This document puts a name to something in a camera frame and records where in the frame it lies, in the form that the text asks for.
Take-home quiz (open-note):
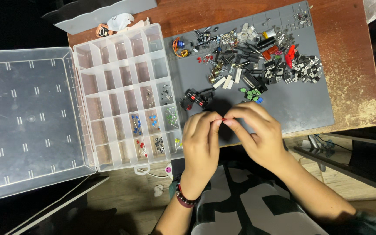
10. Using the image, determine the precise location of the grey metal frame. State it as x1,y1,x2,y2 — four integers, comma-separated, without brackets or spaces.
292,132,376,198

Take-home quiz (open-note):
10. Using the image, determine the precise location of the green terminal blocks cluster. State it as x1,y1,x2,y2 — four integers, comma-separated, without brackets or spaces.
240,87,262,101

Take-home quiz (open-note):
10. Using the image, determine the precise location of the person's right hand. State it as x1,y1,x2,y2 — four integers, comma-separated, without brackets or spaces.
223,101,290,171

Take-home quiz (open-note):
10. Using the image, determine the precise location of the black and red spring terminal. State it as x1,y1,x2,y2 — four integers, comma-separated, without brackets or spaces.
184,89,214,109

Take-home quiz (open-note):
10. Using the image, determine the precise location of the orange small holder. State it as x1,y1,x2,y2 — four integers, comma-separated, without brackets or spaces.
96,23,113,38

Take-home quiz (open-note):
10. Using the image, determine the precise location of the grey plastic tray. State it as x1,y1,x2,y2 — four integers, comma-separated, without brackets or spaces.
41,0,158,35

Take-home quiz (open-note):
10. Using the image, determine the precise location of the sorted red LEDs group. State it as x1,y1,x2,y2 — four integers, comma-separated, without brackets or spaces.
136,139,148,158

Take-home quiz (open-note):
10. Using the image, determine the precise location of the person's left hand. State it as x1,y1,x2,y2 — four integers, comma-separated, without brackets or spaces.
181,111,224,194

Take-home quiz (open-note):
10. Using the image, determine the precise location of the green LEDs group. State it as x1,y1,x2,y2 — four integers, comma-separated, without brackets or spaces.
164,107,179,128

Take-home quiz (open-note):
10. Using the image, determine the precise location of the crumpled white plastic bag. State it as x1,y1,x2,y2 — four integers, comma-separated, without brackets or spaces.
107,13,135,32

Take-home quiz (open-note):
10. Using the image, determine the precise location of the grey silicone work mat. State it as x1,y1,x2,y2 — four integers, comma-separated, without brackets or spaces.
163,1,335,147

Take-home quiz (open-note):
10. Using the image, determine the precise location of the dark bead bracelet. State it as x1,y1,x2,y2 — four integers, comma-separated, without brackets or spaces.
175,182,202,209

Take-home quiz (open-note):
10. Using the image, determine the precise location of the clear plastic organizer box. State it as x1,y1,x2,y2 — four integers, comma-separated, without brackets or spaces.
0,23,184,203

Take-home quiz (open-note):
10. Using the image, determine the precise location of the pile of mixed electronic components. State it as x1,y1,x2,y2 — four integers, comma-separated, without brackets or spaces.
190,7,324,93

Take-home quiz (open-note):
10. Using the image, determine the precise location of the black thin-leg components group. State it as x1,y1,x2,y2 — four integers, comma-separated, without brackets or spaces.
161,83,174,102

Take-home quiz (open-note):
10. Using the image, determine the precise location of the black and white patterned clothing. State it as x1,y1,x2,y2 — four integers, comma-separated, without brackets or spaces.
168,161,376,235

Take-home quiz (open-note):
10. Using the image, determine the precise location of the blue disc capacitors group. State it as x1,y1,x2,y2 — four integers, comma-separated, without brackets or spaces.
148,114,161,130

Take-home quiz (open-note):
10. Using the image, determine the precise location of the orange and blue coil component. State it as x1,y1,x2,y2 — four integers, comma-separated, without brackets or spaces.
172,37,185,54

